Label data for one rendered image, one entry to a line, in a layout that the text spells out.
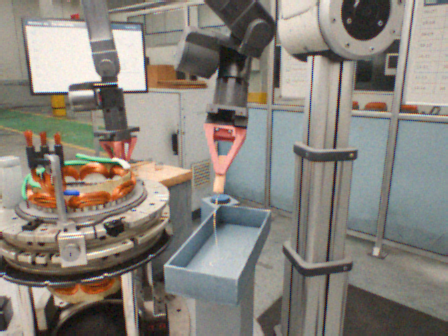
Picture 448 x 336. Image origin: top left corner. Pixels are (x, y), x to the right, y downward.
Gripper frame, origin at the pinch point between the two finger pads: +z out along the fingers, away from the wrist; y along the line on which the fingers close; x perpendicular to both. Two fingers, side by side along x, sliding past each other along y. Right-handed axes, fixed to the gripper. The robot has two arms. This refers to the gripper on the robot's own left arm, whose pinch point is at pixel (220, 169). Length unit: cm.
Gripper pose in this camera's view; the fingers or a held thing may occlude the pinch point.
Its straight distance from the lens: 55.3
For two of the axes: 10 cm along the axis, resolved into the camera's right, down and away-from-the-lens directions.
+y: -0.4, -1.4, -9.9
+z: -1.4, 9.8, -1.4
